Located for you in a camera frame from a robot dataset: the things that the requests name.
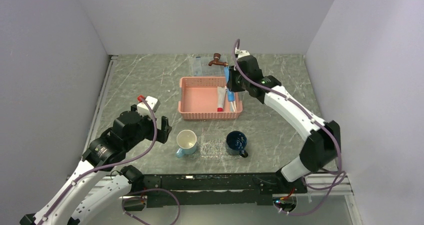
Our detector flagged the light blue white mug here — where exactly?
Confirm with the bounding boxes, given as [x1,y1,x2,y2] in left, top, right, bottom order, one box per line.
[175,129,197,158]

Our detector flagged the aluminium side rail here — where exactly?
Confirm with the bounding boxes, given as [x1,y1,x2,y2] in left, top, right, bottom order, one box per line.
[52,54,119,225]

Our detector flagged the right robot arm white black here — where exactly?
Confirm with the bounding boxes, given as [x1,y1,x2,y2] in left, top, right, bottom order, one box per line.
[227,51,342,193]

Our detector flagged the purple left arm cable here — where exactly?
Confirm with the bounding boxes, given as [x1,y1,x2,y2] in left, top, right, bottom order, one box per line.
[36,99,181,225]

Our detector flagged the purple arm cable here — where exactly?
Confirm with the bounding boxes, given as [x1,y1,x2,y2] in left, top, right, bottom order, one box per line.
[36,99,181,225]
[231,38,347,217]

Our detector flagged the clear textured acrylic tray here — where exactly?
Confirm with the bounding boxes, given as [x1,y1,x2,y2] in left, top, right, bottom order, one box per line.
[197,133,242,161]

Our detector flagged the pink plastic basket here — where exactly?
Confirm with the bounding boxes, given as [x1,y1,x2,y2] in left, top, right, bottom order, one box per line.
[178,76,243,120]

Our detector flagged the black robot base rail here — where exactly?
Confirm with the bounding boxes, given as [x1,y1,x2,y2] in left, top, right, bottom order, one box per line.
[123,172,308,212]

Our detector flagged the copper faucet tap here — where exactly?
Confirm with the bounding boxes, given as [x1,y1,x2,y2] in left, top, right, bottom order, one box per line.
[208,53,229,67]

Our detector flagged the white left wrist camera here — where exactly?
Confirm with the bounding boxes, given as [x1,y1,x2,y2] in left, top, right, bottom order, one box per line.
[136,95,161,116]

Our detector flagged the white red-capped toothpaste tube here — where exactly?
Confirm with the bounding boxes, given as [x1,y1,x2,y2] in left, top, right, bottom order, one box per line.
[217,86,227,112]

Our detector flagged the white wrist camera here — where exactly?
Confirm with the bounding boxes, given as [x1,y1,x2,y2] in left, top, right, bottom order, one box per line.
[234,48,251,60]
[136,95,161,116]

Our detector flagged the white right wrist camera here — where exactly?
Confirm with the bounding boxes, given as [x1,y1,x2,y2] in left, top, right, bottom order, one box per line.
[234,48,251,60]

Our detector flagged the blue toothpaste tube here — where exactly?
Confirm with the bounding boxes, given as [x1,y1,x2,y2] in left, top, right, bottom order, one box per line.
[224,66,236,103]

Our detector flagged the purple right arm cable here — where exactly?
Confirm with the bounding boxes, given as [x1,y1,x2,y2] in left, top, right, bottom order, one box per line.
[231,38,347,217]

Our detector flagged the clear plastic box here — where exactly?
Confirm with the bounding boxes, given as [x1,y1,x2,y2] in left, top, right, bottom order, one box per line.
[191,55,225,77]

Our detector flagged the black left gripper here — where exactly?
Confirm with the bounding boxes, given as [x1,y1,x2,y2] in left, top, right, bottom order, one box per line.
[124,110,172,151]

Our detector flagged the dark blue mug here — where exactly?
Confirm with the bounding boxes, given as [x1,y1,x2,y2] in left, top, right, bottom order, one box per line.
[225,130,249,158]

